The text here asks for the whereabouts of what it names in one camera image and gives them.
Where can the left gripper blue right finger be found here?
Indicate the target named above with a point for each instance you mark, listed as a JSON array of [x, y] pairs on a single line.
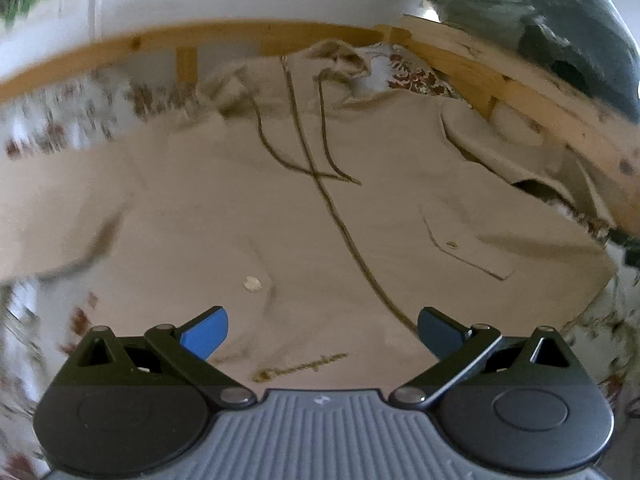
[[460, 351]]

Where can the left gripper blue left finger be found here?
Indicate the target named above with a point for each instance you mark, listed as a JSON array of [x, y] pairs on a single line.
[[186, 349]]

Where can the beige hooded jacket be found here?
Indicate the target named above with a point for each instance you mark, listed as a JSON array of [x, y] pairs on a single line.
[[322, 221]]

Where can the pile of bagged clothes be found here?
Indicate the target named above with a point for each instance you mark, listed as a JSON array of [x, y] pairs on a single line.
[[584, 42]]

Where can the floral patterned bedspread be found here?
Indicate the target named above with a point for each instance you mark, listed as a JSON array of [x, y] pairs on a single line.
[[42, 319]]

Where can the wooden bed frame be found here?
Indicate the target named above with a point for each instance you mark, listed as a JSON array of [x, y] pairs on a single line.
[[481, 72]]

